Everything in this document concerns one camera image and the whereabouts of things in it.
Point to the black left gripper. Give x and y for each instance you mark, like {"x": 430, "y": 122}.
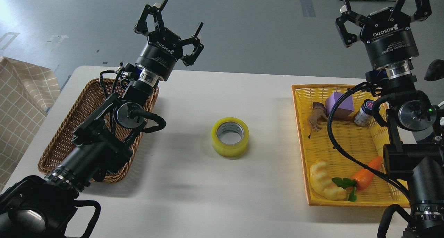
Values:
{"x": 162, "y": 50}

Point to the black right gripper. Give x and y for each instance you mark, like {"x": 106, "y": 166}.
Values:
{"x": 390, "y": 40}

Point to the yellow tape roll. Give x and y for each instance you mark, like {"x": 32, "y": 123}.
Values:
{"x": 230, "y": 125}

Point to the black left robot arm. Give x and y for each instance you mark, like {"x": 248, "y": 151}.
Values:
{"x": 37, "y": 207}

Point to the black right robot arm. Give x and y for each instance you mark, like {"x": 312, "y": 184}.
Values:
{"x": 413, "y": 159}

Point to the brown wicker basket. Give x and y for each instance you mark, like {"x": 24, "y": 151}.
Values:
{"x": 90, "y": 98}

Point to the purple foam cube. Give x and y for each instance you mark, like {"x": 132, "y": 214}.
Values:
{"x": 344, "y": 109}

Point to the small jar with lid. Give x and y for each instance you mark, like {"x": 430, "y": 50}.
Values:
{"x": 364, "y": 114}

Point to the brown toy animal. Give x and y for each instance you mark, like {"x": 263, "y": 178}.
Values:
{"x": 319, "y": 111}

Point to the yellow plastic basket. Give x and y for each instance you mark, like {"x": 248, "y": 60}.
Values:
{"x": 362, "y": 143}

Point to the beige checkered cloth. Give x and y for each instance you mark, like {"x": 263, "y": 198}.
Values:
{"x": 27, "y": 92}

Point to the orange toy carrot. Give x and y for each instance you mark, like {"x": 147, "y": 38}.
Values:
{"x": 361, "y": 180}

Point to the yellow toy croissant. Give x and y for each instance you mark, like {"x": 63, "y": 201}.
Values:
{"x": 322, "y": 183}

